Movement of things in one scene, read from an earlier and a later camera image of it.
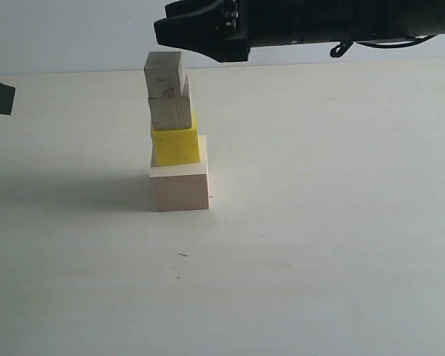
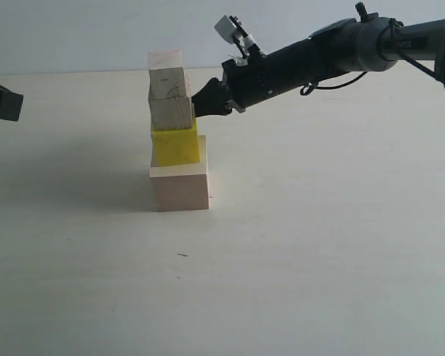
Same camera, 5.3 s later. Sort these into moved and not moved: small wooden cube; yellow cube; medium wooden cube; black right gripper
Moved: black right gripper
Not moved: small wooden cube; medium wooden cube; yellow cube
